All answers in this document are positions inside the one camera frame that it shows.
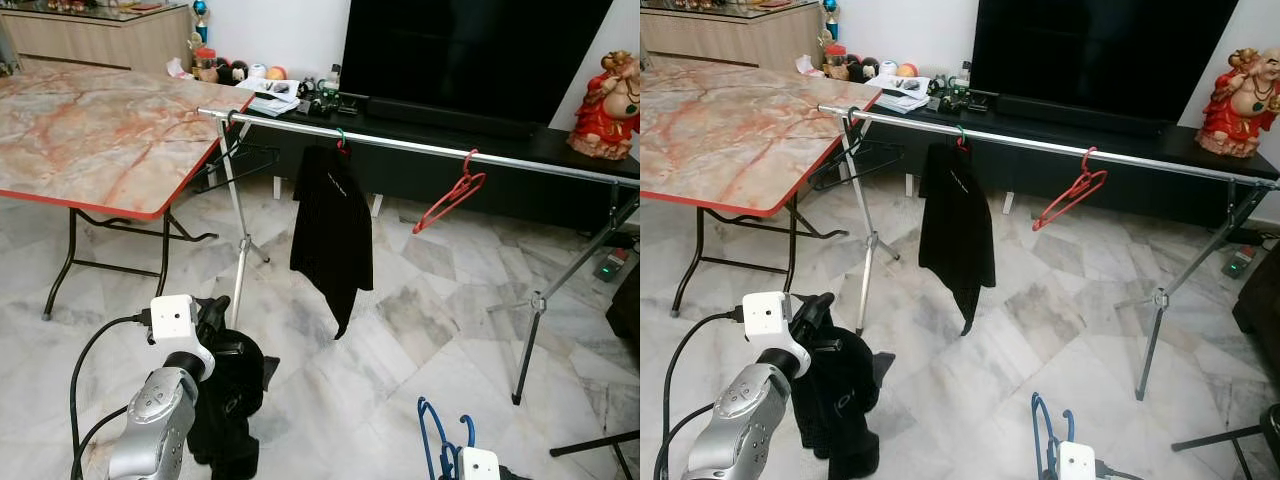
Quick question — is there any red and gold Buddha statue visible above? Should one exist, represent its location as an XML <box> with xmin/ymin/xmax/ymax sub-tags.
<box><xmin>1197</xmin><ymin>45</ymin><xmax>1280</xmax><ymax>159</ymax></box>
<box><xmin>567</xmin><ymin>50</ymin><xmax>641</xmax><ymax>161</ymax></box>

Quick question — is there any marble pattern folding table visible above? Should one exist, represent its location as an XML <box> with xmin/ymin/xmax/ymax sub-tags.
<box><xmin>0</xmin><ymin>58</ymin><xmax>257</xmax><ymax>323</ymax></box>
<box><xmin>640</xmin><ymin>58</ymin><xmax>884</xmax><ymax>327</ymax></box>

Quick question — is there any white paper stack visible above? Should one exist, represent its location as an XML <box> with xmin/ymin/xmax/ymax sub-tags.
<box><xmin>865</xmin><ymin>73</ymin><xmax>933</xmax><ymax>114</ymax></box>
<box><xmin>235</xmin><ymin>77</ymin><xmax>303</xmax><ymax>116</ymax></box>

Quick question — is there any black metal stand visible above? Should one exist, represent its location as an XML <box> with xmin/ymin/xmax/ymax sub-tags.
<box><xmin>1170</xmin><ymin>400</ymin><xmax>1280</xmax><ymax>480</ymax></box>
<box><xmin>548</xmin><ymin>430</ymin><xmax>641</xmax><ymax>480</ymax></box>

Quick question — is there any black garment with grey print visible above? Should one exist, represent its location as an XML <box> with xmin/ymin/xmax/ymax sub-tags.
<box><xmin>188</xmin><ymin>330</ymin><xmax>282</xmax><ymax>480</ymax></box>
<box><xmin>795</xmin><ymin>325</ymin><xmax>896</xmax><ymax>480</ymax></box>

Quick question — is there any black soundbar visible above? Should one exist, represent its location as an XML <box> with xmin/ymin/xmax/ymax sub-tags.
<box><xmin>365</xmin><ymin>97</ymin><xmax>541</xmax><ymax>139</ymax></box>
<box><xmin>995</xmin><ymin>95</ymin><xmax>1171</xmax><ymax>137</ymax></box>

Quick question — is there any black plastic hanger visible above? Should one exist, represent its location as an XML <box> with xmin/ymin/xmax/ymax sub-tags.
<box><xmin>808</xmin><ymin>110</ymin><xmax>903</xmax><ymax>193</ymax></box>
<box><xmin>190</xmin><ymin>112</ymin><xmax>281</xmax><ymax>196</ymax></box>

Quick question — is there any large black television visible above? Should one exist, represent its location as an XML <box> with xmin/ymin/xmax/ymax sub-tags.
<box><xmin>968</xmin><ymin>0</ymin><xmax>1241</xmax><ymax>123</ymax></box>
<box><xmin>338</xmin><ymin>0</ymin><xmax>613</xmax><ymax>126</ymax></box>

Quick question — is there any silver metal clothes rack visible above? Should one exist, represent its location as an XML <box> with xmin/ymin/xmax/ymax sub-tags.
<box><xmin>817</xmin><ymin>103</ymin><xmax>1280</xmax><ymax>403</ymax></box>
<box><xmin>197</xmin><ymin>106</ymin><xmax>641</xmax><ymax>407</ymax></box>

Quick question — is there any red plastic hanger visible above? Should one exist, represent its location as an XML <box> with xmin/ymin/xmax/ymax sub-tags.
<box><xmin>1032</xmin><ymin>147</ymin><xmax>1109</xmax><ymax>233</ymax></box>
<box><xmin>412</xmin><ymin>150</ymin><xmax>488</xmax><ymax>236</ymax></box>

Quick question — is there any blue plastic hanger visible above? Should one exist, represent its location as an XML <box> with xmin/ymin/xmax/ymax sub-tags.
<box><xmin>1030</xmin><ymin>392</ymin><xmax>1076</xmax><ymax>480</ymax></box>
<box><xmin>417</xmin><ymin>397</ymin><xmax>477</xmax><ymax>480</ymax></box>

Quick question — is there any power strip with green light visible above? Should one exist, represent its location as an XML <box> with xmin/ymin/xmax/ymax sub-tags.
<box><xmin>592</xmin><ymin>248</ymin><xmax>633</xmax><ymax>283</ymax></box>
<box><xmin>1222</xmin><ymin>245</ymin><xmax>1263</xmax><ymax>281</ymax></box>

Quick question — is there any black television console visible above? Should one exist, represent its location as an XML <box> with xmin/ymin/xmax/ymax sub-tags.
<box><xmin>830</xmin><ymin>85</ymin><xmax>1280</xmax><ymax>233</ymax></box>
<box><xmin>205</xmin><ymin>88</ymin><xmax>641</xmax><ymax>236</ymax></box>

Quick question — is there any light wooden sideboard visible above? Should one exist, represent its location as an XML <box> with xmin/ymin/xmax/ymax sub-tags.
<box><xmin>640</xmin><ymin>5</ymin><xmax>823</xmax><ymax>71</ymax></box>
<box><xmin>0</xmin><ymin>5</ymin><xmax>193</xmax><ymax>73</ymax></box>

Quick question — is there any black garment with red collar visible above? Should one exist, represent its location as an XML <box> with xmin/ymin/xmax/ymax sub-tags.
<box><xmin>918</xmin><ymin>140</ymin><xmax>997</xmax><ymax>337</ymax></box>
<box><xmin>290</xmin><ymin>143</ymin><xmax>374</xmax><ymax>341</ymax></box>

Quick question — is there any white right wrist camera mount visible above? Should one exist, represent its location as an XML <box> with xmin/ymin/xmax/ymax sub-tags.
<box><xmin>458</xmin><ymin>446</ymin><xmax>500</xmax><ymax>480</ymax></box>
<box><xmin>1057</xmin><ymin>441</ymin><xmax>1098</xmax><ymax>480</ymax></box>

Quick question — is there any black gadget cluster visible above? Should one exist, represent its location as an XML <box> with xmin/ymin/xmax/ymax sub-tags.
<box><xmin>928</xmin><ymin>75</ymin><xmax>971</xmax><ymax>113</ymax></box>
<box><xmin>298</xmin><ymin>78</ymin><xmax>341</xmax><ymax>116</ymax></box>

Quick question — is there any dark brown sofa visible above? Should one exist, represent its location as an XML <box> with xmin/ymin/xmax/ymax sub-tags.
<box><xmin>1232</xmin><ymin>268</ymin><xmax>1280</xmax><ymax>366</ymax></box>
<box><xmin>605</xmin><ymin>258</ymin><xmax>641</xmax><ymax>346</ymax></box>

